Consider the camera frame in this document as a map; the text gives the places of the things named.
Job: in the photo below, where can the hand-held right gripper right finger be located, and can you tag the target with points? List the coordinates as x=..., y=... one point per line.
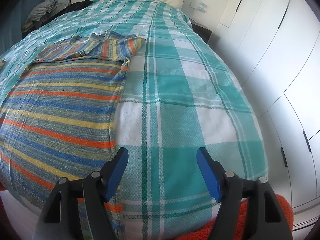
x=208, y=175

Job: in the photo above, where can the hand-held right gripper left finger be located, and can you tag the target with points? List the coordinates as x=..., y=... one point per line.
x=116, y=177

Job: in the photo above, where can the striped knitted sweater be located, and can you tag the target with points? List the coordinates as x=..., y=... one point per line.
x=62, y=110

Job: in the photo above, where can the teal plaid bedspread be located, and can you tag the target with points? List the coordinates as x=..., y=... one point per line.
x=180, y=120

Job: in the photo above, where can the white wardrobe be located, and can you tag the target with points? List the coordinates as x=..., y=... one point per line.
x=270, y=55

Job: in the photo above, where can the dark wooden nightstand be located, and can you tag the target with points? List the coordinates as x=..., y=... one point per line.
x=203, y=31

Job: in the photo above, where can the black garment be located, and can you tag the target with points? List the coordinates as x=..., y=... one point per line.
x=75, y=6

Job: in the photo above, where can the teal curtain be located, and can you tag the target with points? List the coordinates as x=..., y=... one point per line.
x=10, y=35

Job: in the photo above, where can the checkered folded cloth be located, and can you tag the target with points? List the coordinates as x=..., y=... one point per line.
x=40, y=11

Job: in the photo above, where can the white wall socket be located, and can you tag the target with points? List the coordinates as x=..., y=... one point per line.
x=198, y=7

